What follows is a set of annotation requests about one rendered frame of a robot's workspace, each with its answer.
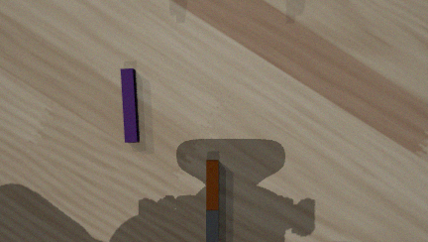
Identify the orange rectangular rod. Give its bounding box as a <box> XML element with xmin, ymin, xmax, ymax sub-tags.
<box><xmin>206</xmin><ymin>160</ymin><xmax>219</xmax><ymax>210</ymax></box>

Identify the purple rod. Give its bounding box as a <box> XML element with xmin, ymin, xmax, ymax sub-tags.
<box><xmin>121</xmin><ymin>68</ymin><xmax>139</xmax><ymax>143</ymax></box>

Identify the grey rectangular block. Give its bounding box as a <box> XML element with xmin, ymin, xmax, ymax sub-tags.
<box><xmin>206</xmin><ymin>210</ymin><xmax>218</xmax><ymax>242</ymax></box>

